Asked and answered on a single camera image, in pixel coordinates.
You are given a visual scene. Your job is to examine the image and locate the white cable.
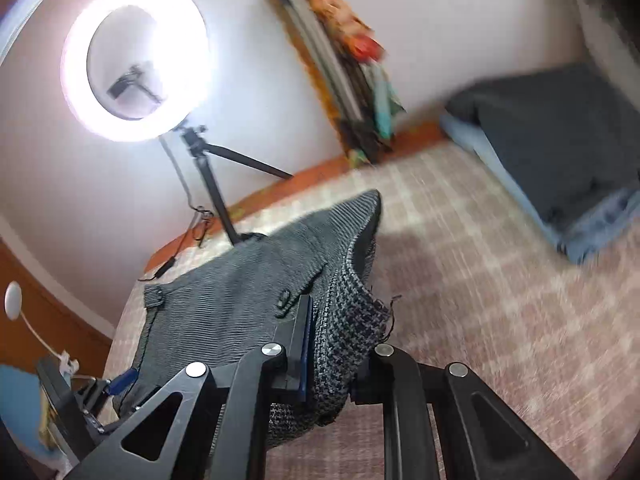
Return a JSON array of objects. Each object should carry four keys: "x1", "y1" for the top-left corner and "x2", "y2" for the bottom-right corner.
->
[{"x1": 17, "y1": 310, "x2": 96, "y2": 383}]

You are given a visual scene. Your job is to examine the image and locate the black phone holder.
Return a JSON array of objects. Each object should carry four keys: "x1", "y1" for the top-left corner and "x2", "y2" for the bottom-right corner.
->
[{"x1": 107, "y1": 61, "x2": 164, "y2": 107}]

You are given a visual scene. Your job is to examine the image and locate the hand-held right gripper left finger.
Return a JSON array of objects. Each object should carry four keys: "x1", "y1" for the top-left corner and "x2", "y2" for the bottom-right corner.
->
[{"x1": 62, "y1": 295, "x2": 315, "y2": 480}]

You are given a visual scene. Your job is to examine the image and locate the white ring light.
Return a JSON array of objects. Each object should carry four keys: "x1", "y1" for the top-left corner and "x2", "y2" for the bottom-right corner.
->
[{"x1": 60, "y1": 0, "x2": 212, "y2": 144}]

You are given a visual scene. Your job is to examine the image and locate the grey houndstooth pants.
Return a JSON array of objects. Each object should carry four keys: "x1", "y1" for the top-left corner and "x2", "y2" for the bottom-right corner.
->
[{"x1": 112, "y1": 189, "x2": 404, "y2": 453}]

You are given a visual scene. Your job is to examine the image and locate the light blue folded cloth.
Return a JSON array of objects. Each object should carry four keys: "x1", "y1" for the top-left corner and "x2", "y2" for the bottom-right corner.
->
[{"x1": 439, "y1": 110, "x2": 640, "y2": 267}]

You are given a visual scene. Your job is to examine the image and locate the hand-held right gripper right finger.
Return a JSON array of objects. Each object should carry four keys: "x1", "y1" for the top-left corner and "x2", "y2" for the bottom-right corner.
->
[{"x1": 350, "y1": 343, "x2": 581, "y2": 480}]

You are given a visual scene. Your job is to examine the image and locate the thin black cable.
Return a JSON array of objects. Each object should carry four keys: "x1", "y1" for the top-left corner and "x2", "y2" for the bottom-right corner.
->
[{"x1": 137, "y1": 135, "x2": 217, "y2": 282}]

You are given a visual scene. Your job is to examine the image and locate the pink plaid bedsheet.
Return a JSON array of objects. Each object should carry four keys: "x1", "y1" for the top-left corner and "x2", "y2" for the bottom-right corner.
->
[{"x1": 102, "y1": 137, "x2": 640, "y2": 480}]

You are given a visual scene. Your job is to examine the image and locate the dark grey folded cloth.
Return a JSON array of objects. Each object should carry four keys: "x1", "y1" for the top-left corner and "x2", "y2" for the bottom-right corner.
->
[{"x1": 444, "y1": 61, "x2": 640, "y2": 241}]

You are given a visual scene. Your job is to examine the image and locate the folded frame with colourful cloth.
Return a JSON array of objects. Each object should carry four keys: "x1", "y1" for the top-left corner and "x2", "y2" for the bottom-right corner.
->
[{"x1": 270, "y1": 0, "x2": 409, "y2": 167}]

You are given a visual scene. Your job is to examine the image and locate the white round lamp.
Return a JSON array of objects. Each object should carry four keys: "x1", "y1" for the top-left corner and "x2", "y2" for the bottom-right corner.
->
[{"x1": 4, "y1": 282, "x2": 24, "y2": 321}]

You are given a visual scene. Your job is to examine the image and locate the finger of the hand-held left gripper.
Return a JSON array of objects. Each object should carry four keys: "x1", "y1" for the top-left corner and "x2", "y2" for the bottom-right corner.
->
[{"x1": 72, "y1": 367, "x2": 140, "y2": 403}]

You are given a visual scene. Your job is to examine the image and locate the black tripod stand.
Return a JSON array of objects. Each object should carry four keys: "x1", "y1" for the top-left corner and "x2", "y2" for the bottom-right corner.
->
[{"x1": 176, "y1": 124, "x2": 295, "y2": 247}]

